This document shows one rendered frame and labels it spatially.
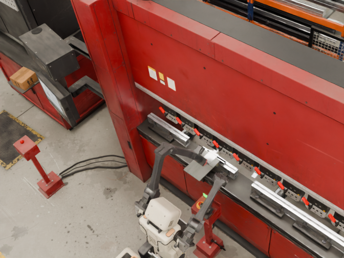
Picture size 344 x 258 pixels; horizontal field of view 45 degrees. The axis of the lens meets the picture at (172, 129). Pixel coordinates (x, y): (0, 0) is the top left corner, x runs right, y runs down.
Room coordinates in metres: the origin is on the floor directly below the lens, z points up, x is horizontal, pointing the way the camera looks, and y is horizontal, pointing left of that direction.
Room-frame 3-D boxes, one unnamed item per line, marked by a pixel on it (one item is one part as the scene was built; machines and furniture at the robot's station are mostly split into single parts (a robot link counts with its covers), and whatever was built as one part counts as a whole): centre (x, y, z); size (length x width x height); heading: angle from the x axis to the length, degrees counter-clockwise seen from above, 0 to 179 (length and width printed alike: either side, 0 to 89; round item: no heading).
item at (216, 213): (1.77, -0.16, 0.75); 0.20 x 0.16 x 0.18; 39
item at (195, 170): (2.05, -0.19, 1.00); 0.26 x 0.18 x 0.01; 128
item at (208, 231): (1.77, -0.16, 0.39); 0.05 x 0.05 x 0.54; 39
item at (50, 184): (2.84, 1.48, 0.41); 0.25 x 0.20 x 0.83; 128
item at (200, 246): (1.75, -0.14, 0.06); 0.25 x 0.20 x 0.12; 129
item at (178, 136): (2.58, 0.03, 0.92); 0.50 x 0.06 x 0.10; 38
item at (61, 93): (2.74, 0.91, 1.42); 0.45 x 0.12 x 0.36; 31
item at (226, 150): (2.01, -0.41, 1.26); 0.15 x 0.09 x 0.17; 38
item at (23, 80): (3.57, 1.47, 1.04); 0.30 x 0.26 x 0.12; 39
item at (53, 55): (2.82, 0.87, 1.53); 0.51 x 0.25 x 0.85; 31
